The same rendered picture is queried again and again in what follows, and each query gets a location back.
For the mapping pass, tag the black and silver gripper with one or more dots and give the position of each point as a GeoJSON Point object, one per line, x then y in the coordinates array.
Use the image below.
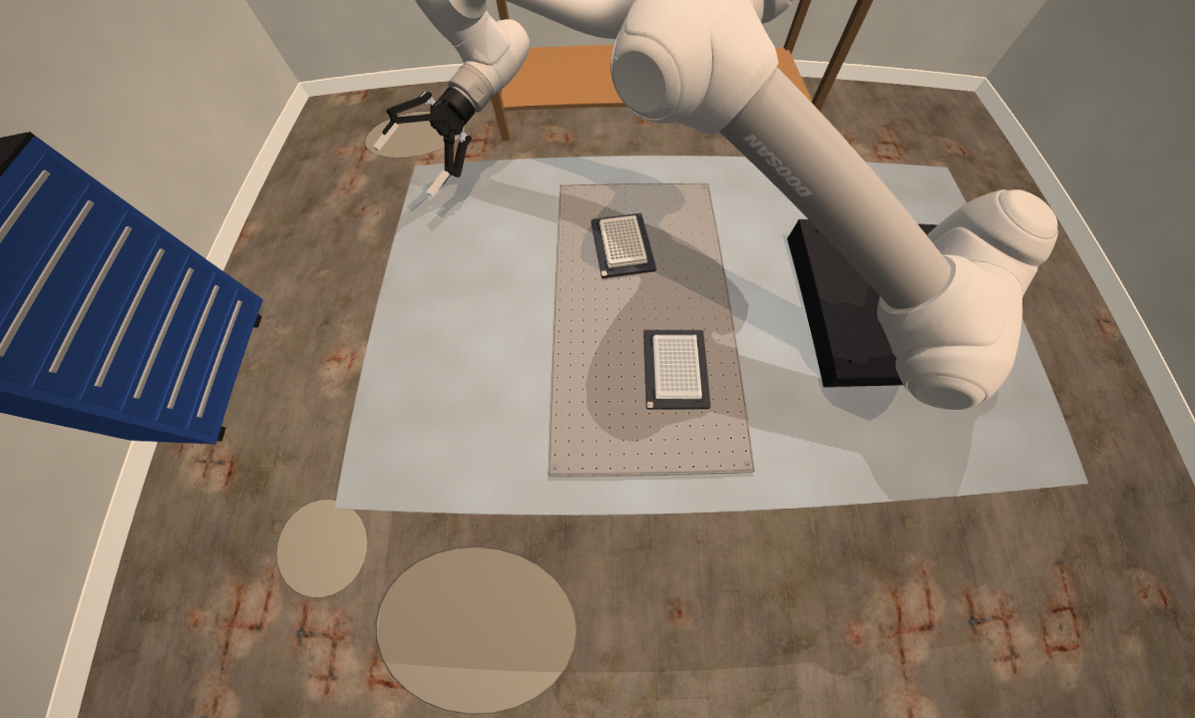
{"type": "Point", "coordinates": [448, 116]}

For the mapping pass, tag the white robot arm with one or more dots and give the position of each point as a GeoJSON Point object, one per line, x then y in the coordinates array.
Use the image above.
{"type": "Point", "coordinates": [953, 322]}

